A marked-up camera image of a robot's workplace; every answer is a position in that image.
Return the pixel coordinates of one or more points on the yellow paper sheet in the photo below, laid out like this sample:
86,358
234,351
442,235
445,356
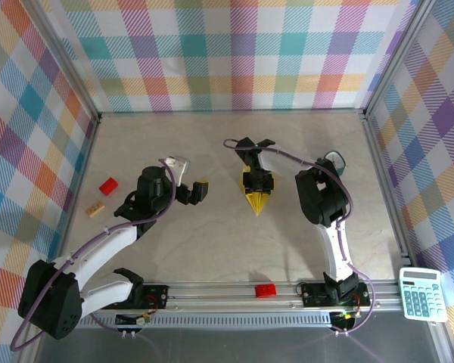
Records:
258,204

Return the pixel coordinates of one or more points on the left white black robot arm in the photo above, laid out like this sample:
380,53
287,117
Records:
49,298

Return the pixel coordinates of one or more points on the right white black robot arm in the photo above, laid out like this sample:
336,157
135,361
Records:
321,193

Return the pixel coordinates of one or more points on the red plastic block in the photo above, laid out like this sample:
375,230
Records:
265,290
108,186

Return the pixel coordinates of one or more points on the small wooden block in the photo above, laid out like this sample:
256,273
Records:
95,210

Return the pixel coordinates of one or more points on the teal alarm clock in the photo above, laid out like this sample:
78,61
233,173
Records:
336,159

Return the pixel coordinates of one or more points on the left connector board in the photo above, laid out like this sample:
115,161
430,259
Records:
134,320

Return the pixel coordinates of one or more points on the connector board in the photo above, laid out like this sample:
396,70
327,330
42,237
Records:
134,320
344,319

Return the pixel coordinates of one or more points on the right connector board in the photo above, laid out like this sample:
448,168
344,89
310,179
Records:
344,319

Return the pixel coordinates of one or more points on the white calculator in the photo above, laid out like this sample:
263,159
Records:
423,298

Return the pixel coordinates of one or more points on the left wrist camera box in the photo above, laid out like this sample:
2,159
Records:
179,166

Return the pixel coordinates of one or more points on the aluminium wall rail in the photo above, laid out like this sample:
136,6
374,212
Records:
231,112

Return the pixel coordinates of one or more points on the aluminium side rail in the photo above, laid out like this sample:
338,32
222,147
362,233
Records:
82,170
386,189

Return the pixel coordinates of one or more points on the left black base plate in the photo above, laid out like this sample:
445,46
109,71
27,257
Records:
155,293

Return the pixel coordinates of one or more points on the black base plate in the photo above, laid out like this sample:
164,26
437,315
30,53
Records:
155,293
312,296

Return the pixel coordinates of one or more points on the aluminium mounting rail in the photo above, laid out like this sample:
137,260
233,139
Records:
212,298

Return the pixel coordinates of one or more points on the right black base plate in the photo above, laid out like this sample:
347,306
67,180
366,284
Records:
312,296

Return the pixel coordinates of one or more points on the aluminium corner post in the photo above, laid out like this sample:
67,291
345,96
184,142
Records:
397,56
62,56

